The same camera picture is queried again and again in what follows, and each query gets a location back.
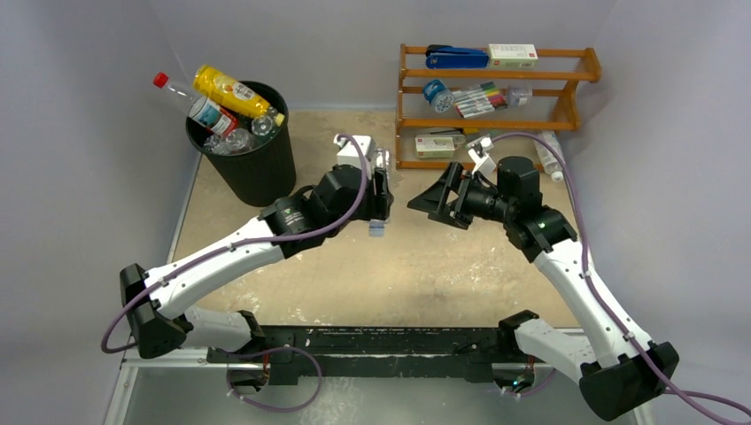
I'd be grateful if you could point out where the clear bottle white cap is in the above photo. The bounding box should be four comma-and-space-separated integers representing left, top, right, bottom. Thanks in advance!
203, 128, 255, 156

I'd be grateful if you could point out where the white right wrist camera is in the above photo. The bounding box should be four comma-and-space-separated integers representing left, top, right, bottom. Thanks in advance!
466, 135, 496, 178

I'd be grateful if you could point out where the black plastic waste bin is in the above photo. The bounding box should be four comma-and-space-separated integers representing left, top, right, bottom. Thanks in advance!
184, 118, 297, 207

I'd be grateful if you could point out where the pack of coloured markers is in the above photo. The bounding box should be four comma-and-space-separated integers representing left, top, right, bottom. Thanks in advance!
452, 81, 508, 119

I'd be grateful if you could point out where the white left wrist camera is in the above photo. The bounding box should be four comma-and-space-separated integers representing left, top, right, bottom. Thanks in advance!
333, 134, 376, 173

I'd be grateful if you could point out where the blue stapler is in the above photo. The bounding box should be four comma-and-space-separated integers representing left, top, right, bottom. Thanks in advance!
425, 44, 489, 69

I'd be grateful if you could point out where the dark green label bottle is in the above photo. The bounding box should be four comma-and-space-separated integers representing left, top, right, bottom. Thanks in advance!
251, 114, 284, 140

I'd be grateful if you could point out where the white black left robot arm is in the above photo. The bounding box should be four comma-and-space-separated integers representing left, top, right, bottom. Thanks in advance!
119, 165, 393, 362

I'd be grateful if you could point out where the orange wooden shelf rack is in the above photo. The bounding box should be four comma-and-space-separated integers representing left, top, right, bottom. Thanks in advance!
395, 43, 602, 170

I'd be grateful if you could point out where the red cap bottle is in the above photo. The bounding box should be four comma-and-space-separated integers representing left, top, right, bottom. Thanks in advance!
152, 73, 238, 137

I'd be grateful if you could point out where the white green box top shelf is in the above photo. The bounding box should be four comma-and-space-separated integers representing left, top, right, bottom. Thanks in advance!
487, 43, 538, 69

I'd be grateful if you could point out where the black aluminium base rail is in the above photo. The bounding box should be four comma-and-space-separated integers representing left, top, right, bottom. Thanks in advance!
120, 323, 588, 394

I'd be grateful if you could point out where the small clear jar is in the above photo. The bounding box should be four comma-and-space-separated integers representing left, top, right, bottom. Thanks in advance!
506, 86, 533, 107

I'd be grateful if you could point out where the white green stapler box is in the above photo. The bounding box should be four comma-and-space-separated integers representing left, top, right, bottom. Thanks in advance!
414, 135, 466, 159

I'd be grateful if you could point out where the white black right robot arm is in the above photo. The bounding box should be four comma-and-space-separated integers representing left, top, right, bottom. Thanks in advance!
407, 156, 679, 421

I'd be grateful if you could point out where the blue tape dispenser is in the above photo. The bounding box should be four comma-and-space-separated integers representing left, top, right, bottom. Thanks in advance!
422, 79, 454, 113

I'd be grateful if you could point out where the white label bottle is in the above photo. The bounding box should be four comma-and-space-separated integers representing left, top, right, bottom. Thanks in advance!
534, 131, 564, 182

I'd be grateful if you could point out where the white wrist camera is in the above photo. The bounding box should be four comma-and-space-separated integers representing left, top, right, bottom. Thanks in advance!
466, 135, 496, 178
333, 134, 376, 173

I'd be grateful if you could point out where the yellow lemon drink bottle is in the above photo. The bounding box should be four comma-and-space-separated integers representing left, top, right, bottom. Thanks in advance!
193, 65, 285, 127

